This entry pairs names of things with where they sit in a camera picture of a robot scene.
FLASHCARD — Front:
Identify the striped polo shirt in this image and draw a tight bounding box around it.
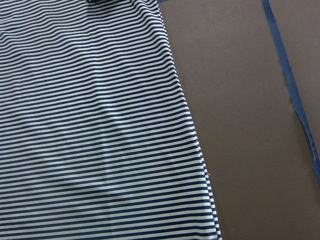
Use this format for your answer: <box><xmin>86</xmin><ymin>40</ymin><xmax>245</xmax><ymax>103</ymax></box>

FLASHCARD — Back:
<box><xmin>0</xmin><ymin>0</ymin><xmax>222</xmax><ymax>240</ymax></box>

